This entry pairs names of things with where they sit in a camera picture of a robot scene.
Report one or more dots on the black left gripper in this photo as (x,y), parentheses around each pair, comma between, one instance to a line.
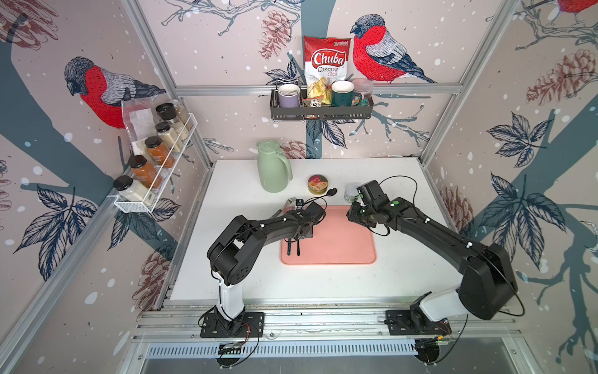
(312,232)

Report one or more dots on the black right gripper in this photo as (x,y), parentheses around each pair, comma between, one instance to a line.
(351,214)

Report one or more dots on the grey marble handle fork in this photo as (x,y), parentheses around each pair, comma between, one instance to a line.
(289,203)

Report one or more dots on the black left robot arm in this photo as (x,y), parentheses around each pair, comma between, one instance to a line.
(234,253)

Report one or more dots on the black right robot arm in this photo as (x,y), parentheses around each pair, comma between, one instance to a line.
(488,281)

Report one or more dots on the black spoon by can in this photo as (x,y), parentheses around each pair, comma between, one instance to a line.
(329,193)

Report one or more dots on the small white green can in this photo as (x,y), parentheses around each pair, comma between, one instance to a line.
(351,193)

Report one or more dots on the round red yellow tin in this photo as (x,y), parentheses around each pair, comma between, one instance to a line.
(318,185)

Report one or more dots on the pink plastic tray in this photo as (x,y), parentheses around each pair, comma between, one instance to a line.
(336,241)

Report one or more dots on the green thermos jug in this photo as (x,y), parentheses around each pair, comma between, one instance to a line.
(274,167)

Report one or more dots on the dark green mug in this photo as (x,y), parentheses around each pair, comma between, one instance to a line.
(344,95)

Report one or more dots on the small snack packet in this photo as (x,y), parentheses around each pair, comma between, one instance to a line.
(312,102)

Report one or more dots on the pink lidded plastic container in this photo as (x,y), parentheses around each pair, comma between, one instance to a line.
(365,88)

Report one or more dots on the purple mug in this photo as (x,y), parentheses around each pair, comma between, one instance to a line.
(289,96)

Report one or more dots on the Chuba cassava chips bag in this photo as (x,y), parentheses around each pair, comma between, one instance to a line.
(326,58)

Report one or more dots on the beige spice jar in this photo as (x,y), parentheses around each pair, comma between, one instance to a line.
(169,136)

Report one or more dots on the orange spice jar middle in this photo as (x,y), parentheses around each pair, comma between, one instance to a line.
(158,150)

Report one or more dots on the orange spice jar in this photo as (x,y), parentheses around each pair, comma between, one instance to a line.
(158,150)
(145,172)

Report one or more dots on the clear acrylic spice rack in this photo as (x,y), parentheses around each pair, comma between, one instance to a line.
(152,203)

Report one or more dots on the orange spice jar front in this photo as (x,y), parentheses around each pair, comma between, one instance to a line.
(145,172)

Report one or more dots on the black lid spice jar rear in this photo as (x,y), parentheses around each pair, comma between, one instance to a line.
(168,113)

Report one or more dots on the white powder spice jar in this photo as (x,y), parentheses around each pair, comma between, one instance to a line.
(130,189)

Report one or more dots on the clear plastic bag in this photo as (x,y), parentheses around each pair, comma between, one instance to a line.
(140,118)

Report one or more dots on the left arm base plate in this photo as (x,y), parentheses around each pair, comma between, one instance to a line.
(246,325)

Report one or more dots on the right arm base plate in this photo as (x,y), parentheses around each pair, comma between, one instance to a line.
(408,323)

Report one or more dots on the black wire wall shelf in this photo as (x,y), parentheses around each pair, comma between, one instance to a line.
(323,113)

